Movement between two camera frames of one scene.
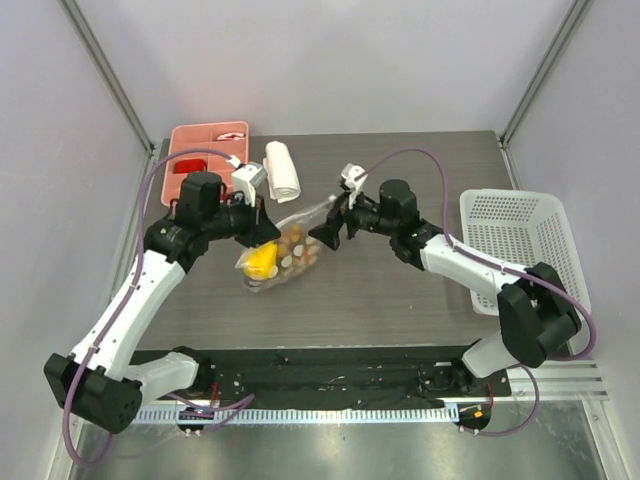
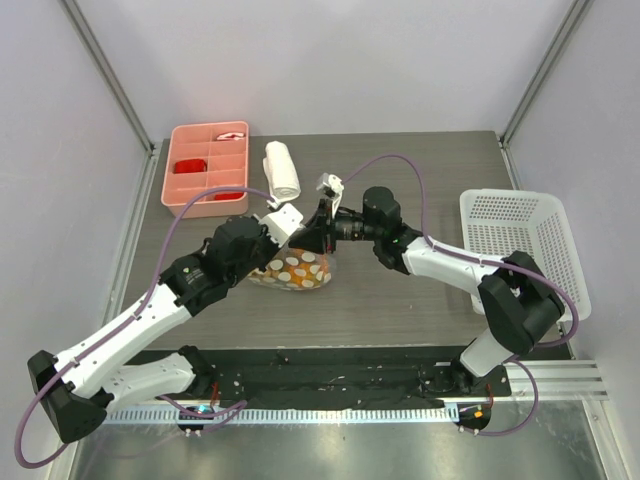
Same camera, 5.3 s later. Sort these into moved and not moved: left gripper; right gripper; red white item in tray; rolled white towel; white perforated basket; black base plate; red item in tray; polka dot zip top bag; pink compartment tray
Moved: polka dot zip top bag; left gripper; right gripper
Not moved: white perforated basket; rolled white towel; pink compartment tray; red white item in tray; red item in tray; black base plate
